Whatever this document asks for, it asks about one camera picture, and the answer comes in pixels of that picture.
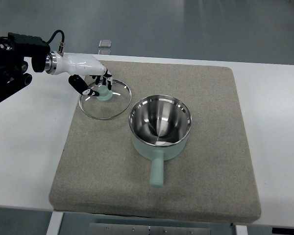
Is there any mint green saucepan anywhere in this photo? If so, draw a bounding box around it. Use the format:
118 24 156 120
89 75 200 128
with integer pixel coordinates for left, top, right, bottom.
129 94 192 188

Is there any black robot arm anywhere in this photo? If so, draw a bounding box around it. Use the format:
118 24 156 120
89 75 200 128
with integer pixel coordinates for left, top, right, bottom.
0 30 65 102

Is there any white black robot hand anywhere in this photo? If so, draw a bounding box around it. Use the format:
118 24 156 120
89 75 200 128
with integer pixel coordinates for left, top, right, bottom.
45 51 113 101

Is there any beige felt mat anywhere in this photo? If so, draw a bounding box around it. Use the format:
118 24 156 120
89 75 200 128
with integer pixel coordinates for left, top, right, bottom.
49 61 261 223

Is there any small metal floor plate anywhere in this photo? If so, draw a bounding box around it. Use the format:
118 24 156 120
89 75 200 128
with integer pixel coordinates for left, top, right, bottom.
98 40 112 48

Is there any glass lid with green knob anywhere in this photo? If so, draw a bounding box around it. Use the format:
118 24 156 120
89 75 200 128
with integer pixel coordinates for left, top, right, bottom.
78 79 131 120

